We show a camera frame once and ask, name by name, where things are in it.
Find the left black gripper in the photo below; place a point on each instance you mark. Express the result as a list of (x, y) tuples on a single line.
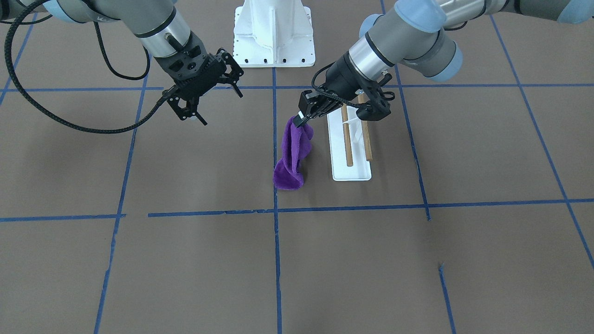
[(340, 77)]

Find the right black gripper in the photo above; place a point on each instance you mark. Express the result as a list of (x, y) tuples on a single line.
[(178, 102)]

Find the purple towel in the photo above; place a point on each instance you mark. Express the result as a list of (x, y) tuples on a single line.
[(295, 147)]

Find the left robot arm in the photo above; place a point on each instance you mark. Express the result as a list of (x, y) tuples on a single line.
[(413, 33)]

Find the wooden towel rack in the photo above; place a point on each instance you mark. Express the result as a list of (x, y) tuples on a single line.
[(349, 145)]

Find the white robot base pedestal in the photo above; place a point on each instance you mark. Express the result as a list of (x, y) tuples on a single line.
[(273, 33)]

